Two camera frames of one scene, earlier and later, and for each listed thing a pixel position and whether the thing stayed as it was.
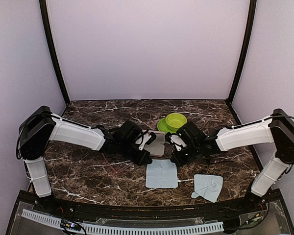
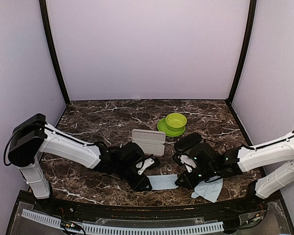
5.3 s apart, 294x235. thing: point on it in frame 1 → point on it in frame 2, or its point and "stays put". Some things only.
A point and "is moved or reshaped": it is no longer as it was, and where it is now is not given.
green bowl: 175,121 stays put
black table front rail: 255,205 stays put
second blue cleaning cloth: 208,186 stays put
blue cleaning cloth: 161,173 is moved or reshaped
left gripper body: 127,147 → 136,185
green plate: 162,127 stays put
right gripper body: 193,152 → 191,183
